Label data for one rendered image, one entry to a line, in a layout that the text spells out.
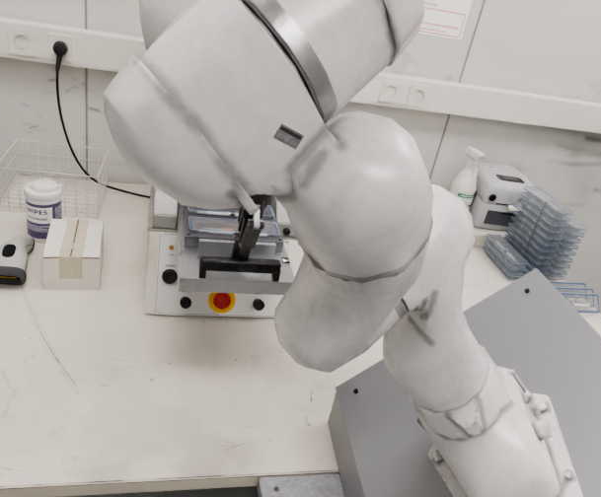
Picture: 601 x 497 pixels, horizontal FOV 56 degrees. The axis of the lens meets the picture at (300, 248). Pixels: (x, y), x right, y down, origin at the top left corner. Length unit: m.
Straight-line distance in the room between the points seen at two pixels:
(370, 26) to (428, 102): 1.64
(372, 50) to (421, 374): 0.42
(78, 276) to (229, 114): 1.08
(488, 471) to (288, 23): 0.58
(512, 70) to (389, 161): 1.81
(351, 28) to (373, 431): 0.73
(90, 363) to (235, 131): 0.91
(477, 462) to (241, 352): 0.63
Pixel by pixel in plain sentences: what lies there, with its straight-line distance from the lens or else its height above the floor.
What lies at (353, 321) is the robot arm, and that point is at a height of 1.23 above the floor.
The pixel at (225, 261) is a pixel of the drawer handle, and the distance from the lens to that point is 1.03.
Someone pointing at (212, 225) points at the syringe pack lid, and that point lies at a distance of 1.16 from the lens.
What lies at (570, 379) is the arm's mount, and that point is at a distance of 0.88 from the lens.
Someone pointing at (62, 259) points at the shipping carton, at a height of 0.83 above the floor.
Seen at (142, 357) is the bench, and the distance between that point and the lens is 1.21.
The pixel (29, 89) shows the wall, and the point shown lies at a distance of 1.91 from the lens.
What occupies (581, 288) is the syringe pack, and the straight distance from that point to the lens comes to 1.83.
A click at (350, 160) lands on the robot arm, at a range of 0.35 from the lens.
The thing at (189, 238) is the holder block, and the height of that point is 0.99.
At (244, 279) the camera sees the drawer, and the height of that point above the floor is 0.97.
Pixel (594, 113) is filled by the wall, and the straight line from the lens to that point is 2.34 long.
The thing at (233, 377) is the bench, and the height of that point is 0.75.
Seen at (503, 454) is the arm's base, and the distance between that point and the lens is 0.75.
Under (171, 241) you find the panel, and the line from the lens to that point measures 1.29.
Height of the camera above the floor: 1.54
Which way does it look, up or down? 28 degrees down
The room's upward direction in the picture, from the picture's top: 11 degrees clockwise
